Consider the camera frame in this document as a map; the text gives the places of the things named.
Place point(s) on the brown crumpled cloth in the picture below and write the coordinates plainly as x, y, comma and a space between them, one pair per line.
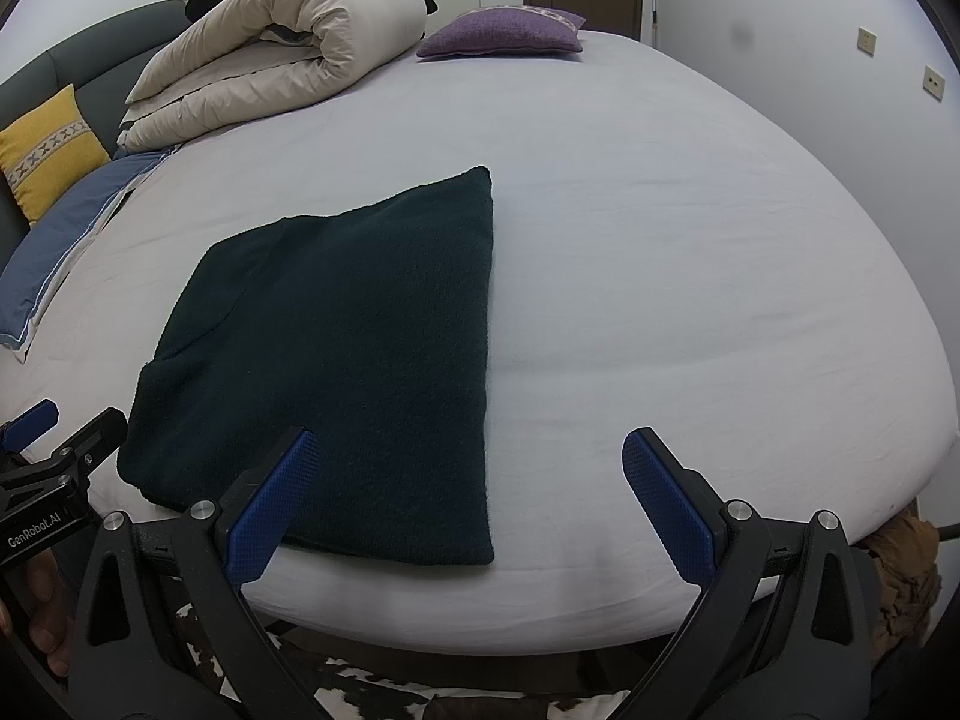
907, 577

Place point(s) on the person's left hand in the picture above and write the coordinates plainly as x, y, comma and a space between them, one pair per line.
49, 615

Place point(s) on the yellow patterned cushion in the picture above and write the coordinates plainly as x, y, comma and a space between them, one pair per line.
52, 150

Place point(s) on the wall socket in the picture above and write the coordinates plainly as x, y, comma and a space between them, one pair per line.
933, 82
867, 42

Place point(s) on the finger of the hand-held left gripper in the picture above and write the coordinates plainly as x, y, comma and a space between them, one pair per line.
30, 424
90, 442

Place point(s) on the folded beige duvet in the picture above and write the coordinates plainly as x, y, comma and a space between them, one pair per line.
300, 52

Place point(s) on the blue pillow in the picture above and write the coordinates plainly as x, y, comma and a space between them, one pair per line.
67, 240

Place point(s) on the bed with white sheet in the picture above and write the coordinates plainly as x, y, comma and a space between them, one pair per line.
675, 277

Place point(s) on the cowhide patterned rug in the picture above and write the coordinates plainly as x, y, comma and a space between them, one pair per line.
360, 694

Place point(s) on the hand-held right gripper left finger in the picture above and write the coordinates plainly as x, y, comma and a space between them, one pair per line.
276, 514

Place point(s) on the purple cushion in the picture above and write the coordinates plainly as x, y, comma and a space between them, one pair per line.
502, 34

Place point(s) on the dark green sweater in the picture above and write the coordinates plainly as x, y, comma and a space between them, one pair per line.
337, 352

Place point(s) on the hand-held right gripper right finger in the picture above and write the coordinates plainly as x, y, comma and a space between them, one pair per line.
666, 510

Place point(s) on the grey padded headboard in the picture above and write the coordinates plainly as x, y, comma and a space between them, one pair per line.
82, 52

